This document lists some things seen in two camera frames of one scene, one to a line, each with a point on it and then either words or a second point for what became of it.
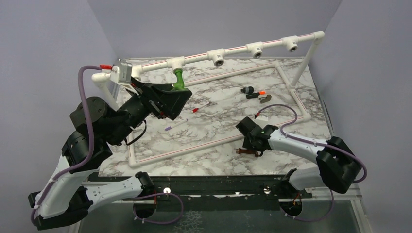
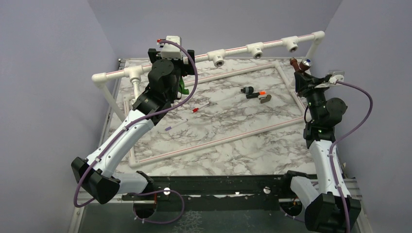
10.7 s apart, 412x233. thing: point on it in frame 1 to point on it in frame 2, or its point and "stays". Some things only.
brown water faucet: (240, 151) to (304, 64)
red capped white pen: (194, 110) stays
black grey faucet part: (248, 90) stays
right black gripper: (247, 143) to (306, 83)
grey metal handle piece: (264, 100) stays
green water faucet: (179, 85) stays
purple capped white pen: (168, 128) stays
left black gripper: (168, 102) to (187, 70)
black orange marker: (255, 94) stays
